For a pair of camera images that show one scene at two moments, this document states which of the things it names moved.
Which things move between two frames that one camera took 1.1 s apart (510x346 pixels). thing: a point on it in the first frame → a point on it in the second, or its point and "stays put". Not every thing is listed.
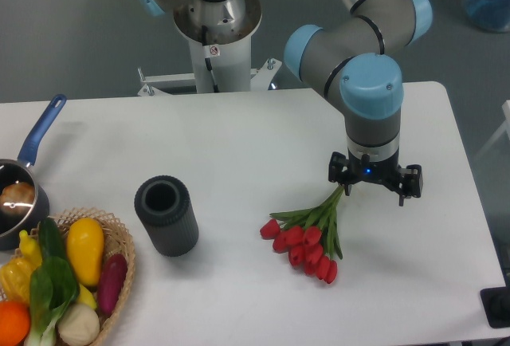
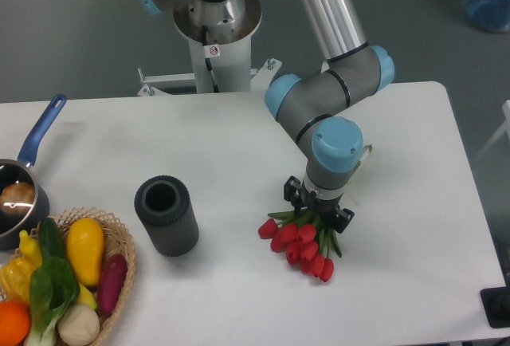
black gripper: (346, 172) → (322, 206)
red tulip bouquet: (309, 236) stays put
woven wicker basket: (116, 240) stays put
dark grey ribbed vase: (164, 206) stays put
